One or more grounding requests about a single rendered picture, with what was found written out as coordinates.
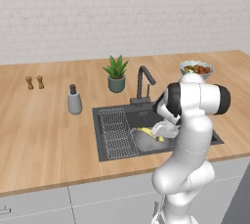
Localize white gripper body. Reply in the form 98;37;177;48
151;120;180;139

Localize yellow banana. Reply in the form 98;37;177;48
137;127;166;143

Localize dark grey sink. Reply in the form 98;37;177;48
92;102;225;162

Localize black sink faucet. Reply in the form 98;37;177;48
130;65;157;107

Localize bowl of fruit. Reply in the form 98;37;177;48
179;60;215;79

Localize green potted plant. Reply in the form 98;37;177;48
103;54;129;94

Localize grey cupboard door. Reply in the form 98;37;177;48
67;156;250;224

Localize grey soap dispenser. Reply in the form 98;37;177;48
67;83;83;115

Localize wooden pepper shaker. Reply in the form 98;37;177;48
36;74;45;90

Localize wooden salt shaker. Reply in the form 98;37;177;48
25;76;35;91

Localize grey cupboard drawer front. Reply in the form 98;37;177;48
0;186;76;224

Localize wire dish rack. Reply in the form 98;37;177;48
99;108;140;160

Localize silver drawer handle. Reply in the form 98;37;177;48
0;206;12;216

